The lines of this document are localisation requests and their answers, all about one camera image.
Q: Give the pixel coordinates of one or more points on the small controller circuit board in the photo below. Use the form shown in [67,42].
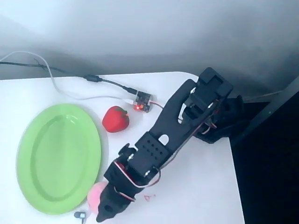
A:
[143,99]

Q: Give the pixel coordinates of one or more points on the thin red board lead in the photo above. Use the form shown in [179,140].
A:
[157,104]

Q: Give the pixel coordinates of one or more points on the green oval plate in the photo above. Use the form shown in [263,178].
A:
[58,163]

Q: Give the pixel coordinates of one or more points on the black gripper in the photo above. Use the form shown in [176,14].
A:
[111,195]

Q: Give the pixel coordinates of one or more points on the black silver earphone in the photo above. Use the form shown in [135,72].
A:
[80,215]

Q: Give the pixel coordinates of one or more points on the red strawberry toy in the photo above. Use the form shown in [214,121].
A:
[114,121]

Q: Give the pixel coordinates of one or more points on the pink thread piece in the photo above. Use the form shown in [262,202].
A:
[147,198]

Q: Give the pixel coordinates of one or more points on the pink plush peach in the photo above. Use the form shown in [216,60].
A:
[95,196]

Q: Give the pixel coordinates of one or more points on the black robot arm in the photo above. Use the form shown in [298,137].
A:
[170,116]

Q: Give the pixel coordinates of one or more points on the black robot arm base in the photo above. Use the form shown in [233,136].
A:
[231,116]

